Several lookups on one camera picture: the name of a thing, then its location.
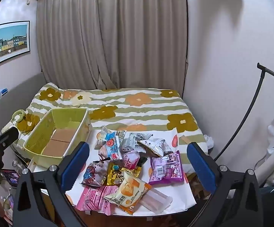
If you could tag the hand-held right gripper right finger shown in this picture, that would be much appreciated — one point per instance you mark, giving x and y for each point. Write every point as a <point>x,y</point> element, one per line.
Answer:
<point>200,167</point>

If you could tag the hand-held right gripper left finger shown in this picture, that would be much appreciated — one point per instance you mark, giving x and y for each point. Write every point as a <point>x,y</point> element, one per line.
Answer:
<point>76,163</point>

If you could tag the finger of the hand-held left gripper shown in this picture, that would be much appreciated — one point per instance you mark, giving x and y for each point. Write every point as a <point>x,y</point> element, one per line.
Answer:
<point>8,136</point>

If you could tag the brown and blue snack packet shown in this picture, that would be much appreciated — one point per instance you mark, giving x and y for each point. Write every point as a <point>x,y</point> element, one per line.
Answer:
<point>92,173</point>

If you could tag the green cardboard box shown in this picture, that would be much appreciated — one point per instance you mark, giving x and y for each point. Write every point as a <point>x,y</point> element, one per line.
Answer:
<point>63,132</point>

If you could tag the purple snack packet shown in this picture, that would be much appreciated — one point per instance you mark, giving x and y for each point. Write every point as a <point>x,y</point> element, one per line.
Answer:
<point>166,170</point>

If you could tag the gold and black snack packet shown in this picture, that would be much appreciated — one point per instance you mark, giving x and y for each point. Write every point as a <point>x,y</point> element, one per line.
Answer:
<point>118,175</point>

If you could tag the orange and white snack packet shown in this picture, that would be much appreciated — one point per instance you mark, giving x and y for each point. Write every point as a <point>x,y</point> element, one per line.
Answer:
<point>129,189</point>

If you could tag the cream pillow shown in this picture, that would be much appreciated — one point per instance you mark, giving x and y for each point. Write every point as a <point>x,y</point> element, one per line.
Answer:
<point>7,126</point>

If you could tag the dark box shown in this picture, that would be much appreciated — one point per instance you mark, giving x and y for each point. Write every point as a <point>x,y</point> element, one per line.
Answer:
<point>8,177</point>

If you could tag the glass jar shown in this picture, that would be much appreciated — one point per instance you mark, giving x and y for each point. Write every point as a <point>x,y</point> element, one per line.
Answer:
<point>16,165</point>

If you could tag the red white blue snack packet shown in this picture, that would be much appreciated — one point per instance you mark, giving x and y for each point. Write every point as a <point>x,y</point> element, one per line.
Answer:
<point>109,155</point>

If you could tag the blue and white small item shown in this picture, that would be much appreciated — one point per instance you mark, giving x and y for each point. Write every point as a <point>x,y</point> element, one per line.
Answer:
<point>3,92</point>

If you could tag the blue and white snack packet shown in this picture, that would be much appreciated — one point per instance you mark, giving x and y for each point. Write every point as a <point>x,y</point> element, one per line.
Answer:
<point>112,138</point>

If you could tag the grey padded headboard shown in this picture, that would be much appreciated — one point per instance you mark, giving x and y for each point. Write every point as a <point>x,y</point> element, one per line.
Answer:
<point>16,92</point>

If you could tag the grey and white snack packet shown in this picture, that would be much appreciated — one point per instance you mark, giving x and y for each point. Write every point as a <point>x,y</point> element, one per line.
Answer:
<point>131,141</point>
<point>156,147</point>

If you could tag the pink and white snack packet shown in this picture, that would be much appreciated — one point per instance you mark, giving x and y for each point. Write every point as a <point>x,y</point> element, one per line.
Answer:
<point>131,160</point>

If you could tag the clear plastic packet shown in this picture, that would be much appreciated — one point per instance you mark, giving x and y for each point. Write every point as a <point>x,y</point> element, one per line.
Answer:
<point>155,199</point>

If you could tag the dark green snack packet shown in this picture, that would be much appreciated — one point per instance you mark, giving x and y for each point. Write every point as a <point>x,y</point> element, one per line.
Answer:
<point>142,160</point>

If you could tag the floral striped blanket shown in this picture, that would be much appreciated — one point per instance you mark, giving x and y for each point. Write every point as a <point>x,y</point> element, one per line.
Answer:
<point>139,113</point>

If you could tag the black curved lamp stand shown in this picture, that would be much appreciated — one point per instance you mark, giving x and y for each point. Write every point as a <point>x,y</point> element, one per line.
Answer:
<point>257,89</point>

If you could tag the beige curtain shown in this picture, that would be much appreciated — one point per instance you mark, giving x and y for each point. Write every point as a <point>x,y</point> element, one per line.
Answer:
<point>108,35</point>

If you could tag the framed wall picture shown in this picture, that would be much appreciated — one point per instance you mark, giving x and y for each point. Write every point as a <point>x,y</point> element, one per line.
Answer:
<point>9,42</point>

